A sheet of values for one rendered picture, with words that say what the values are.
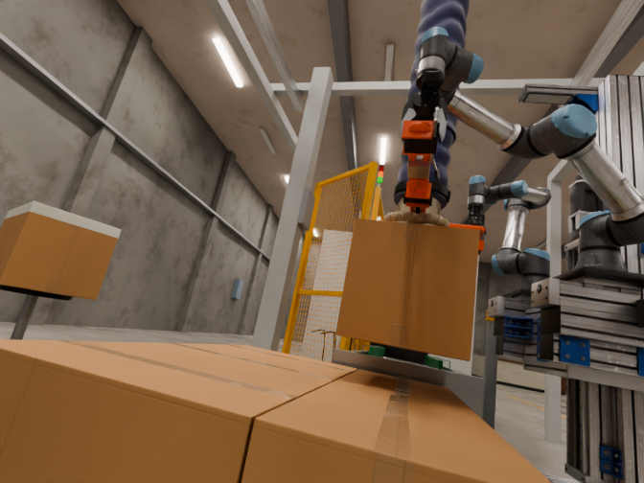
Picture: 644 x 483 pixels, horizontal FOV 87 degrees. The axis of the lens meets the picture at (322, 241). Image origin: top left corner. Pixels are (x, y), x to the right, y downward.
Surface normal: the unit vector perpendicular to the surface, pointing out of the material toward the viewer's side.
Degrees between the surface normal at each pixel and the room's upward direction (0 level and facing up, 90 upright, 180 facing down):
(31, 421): 90
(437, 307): 90
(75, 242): 90
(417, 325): 90
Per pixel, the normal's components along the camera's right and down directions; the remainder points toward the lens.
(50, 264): 0.78, -0.02
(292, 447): -0.22, -0.29
